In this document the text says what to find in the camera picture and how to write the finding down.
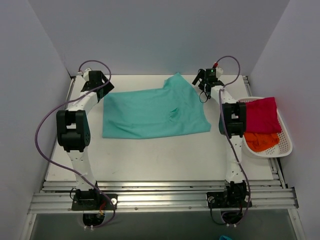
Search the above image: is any teal t-shirt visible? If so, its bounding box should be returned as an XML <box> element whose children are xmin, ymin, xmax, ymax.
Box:
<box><xmin>102</xmin><ymin>73</ymin><xmax>211</xmax><ymax>140</ymax></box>

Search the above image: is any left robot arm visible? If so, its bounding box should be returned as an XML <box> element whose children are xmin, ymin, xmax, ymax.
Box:
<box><xmin>56</xmin><ymin>68</ymin><xmax>114</xmax><ymax>210</ymax></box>

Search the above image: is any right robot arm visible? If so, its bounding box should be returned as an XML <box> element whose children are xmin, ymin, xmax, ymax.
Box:
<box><xmin>192</xmin><ymin>67</ymin><xmax>247</xmax><ymax>207</ymax></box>

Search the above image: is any magenta t-shirt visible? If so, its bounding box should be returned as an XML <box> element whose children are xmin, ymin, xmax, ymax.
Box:
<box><xmin>245</xmin><ymin>97</ymin><xmax>282</xmax><ymax>134</ymax></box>

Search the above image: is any orange t-shirt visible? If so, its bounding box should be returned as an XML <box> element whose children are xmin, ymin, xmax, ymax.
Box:
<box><xmin>244</xmin><ymin>132</ymin><xmax>280</xmax><ymax>152</ymax></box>

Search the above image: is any white plastic basket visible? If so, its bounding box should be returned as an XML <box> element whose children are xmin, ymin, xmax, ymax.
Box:
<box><xmin>238</xmin><ymin>97</ymin><xmax>293</xmax><ymax>159</ymax></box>

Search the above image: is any teal object at bottom edge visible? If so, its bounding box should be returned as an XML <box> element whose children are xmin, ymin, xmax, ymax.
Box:
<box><xmin>219</xmin><ymin>235</ymin><xmax>231</xmax><ymax>240</ymax></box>

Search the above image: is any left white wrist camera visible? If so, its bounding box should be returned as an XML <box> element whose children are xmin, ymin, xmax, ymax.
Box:
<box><xmin>77</xmin><ymin>67</ymin><xmax>92</xmax><ymax>82</ymax></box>

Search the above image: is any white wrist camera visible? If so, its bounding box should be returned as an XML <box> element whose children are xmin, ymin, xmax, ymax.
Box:
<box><xmin>77</xmin><ymin>67</ymin><xmax>92</xmax><ymax>82</ymax></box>
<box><xmin>213</xmin><ymin>62</ymin><xmax>224</xmax><ymax>80</ymax></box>

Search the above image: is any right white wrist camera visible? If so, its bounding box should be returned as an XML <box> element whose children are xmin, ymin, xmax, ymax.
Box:
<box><xmin>213</xmin><ymin>62</ymin><xmax>224</xmax><ymax>80</ymax></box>

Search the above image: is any black looped cable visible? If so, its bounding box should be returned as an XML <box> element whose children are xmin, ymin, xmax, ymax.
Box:
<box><xmin>198</xmin><ymin>88</ymin><xmax>212</xmax><ymax>104</ymax></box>

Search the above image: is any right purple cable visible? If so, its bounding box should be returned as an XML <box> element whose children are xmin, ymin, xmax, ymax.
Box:
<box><xmin>214</xmin><ymin>55</ymin><xmax>252</xmax><ymax>226</ymax></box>

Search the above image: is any purple cable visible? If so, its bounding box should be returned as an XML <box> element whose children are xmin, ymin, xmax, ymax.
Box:
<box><xmin>34</xmin><ymin>59</ymin><xmax>117</xmax><ymax>229</ymax></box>
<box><xmin>214</xmin><ymin>55</ymin><xmax>252</xmax><ymax>226</ymax></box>

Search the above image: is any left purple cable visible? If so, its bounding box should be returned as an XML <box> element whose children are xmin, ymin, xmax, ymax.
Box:
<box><xmin>34</xmin><ymin>59</ymin><xmax>117</xmax><ymax>229</ymax></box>

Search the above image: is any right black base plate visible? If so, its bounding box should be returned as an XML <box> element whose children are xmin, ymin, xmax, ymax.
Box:
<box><xmin>206</xmin><ymin>191</ymin><xmax>249</xmax><ymax>209</ymax></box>

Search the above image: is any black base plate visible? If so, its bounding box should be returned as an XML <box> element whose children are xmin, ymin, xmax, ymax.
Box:
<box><xmin>206</xmin><ymin>191</ymin><xmax>249</xmax><ymax>209</ymax></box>
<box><xmin>71</xmin><ymin>191</ymin><xmax>118</xmax><ymax>211</ymax></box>

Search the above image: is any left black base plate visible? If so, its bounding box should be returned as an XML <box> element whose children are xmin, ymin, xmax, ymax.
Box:
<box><xmin>71</xmin><ymin>191</ymin><xmax>118</xmax><ymax>211</ymax></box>

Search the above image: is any aluminium mounting rail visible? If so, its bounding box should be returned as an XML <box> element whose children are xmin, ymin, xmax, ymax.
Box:
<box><xmin>28</xmin><ymin>178</ymin><xmax>299</xmax><ymax>214</ymax></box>

